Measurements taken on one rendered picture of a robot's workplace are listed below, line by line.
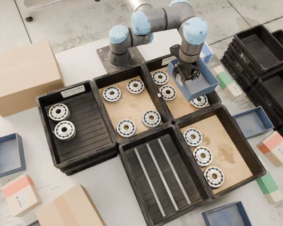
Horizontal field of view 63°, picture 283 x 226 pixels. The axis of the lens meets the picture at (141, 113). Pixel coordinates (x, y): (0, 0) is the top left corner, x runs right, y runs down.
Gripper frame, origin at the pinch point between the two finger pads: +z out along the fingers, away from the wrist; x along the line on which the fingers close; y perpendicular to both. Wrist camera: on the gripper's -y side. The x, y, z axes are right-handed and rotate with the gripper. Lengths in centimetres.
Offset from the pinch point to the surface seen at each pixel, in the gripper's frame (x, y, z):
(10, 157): -94, -13, 33
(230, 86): 42, 0, 40
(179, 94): 6.7, -4.8, 29.6
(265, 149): 38, 43, 41
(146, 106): -14.2, -5.9, 27.7
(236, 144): 19.2, 34.5, 28.3
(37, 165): -82, -2, 35
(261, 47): 108, -32, 73
